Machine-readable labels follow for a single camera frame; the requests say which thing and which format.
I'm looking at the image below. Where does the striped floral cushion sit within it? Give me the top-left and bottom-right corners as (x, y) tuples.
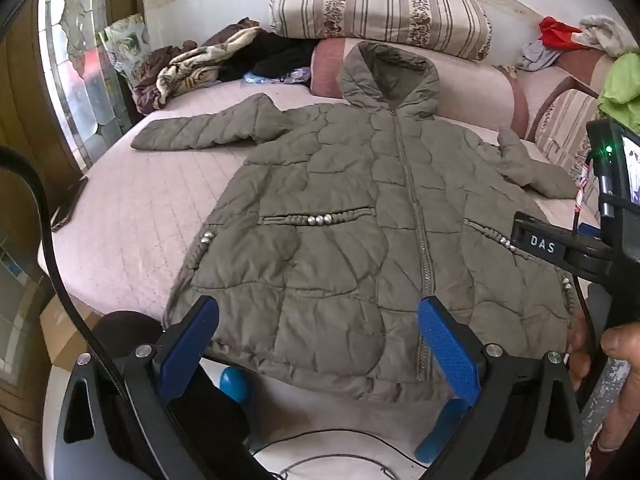
(532, 87), (608, 181)

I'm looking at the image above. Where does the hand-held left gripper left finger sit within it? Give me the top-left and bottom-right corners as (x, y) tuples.
(54, 295), (222, 480)

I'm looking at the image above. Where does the white printed stick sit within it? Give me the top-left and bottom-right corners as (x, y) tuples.
(572, 157), (595, 231)

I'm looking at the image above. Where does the thin black cable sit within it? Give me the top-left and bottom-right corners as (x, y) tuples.
(250, 427), (451, 480)

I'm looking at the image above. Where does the blue ball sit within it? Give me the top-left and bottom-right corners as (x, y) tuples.
(220, 366), (251, 406)

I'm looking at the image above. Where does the olive quilted hooded jacket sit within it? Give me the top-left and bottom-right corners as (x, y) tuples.
(131, 40), (583, 403)

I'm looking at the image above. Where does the red cloth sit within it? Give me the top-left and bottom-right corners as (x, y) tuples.
(537, 16), (588, 52)

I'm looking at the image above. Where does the beige cloth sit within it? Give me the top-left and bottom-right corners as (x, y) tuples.
(572, 14), (638, 58)

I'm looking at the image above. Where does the green cloth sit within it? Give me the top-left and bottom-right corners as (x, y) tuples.
(597, 52), (640, 121)

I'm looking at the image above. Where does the frosted glass window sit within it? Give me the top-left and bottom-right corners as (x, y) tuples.
(37, 0), (132, 171)

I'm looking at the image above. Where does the person's right hand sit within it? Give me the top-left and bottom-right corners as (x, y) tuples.
(567, 307), (640, 453)

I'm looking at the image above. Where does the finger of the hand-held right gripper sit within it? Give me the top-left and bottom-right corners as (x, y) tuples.
(511, 211), (622, 281)

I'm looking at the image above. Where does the long pink bolster cushion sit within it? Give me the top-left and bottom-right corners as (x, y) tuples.
(310, 37), (531, 141)

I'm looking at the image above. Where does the striped floral pillow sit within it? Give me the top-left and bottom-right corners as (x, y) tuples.
(270, 0), (493, 61)

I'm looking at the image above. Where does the thick black cable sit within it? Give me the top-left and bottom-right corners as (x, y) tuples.
(0, 147), (128, 401)

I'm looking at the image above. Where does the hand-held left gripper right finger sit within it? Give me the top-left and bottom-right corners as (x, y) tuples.
(418, 295), (587, 480)

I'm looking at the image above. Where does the light blue cloth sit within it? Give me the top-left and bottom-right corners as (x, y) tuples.
(243, 67), (313, 86)

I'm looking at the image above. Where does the brown beige blanket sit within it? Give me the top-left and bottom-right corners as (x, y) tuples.
(132, 17), (261, 113)

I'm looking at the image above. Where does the grey cloth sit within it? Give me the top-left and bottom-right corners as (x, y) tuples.
(517, 39), (563, 72)

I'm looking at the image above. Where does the cardboard box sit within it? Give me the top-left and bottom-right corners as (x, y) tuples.
(40, 295), (106, 376)

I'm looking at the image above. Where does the black clothes pile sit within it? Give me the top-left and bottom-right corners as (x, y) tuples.
(235, 30), (321, 83)

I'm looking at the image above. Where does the short pink bolster cushion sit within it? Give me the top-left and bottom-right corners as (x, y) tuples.
(515, 50), (616, 111)

